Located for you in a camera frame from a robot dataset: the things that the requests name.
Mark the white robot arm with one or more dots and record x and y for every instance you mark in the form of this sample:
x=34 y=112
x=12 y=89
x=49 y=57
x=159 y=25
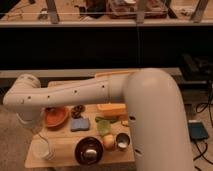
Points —
x=154 y=104

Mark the small metal cup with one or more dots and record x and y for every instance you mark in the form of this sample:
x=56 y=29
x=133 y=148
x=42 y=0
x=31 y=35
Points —
x=122 y=141

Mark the white paper cup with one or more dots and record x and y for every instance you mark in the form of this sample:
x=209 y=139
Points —
x=42 y=148

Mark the yellow plastic bin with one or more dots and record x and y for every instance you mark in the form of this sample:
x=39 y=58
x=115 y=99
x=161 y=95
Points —
x=113 y=109

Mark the brown pine cone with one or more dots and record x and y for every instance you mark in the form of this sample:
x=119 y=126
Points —
x=77 y=110

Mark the yellow banana toy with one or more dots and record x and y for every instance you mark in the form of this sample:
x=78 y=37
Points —
x=125 y=123

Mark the wooden table board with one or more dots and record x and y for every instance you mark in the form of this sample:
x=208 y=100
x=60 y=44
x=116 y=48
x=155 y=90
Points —
x=63 y=143

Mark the blue sponge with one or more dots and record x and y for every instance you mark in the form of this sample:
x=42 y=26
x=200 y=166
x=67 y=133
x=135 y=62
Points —
x=80 y=124

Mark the yellow round fruit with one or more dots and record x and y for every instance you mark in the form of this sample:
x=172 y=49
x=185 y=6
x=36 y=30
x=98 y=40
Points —
x=109 y=142

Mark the orange bowl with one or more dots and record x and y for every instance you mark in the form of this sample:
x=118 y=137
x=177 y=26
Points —
x=55 y=116

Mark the dark purple bowl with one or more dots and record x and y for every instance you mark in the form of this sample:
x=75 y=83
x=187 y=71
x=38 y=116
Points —
x=88 y=151

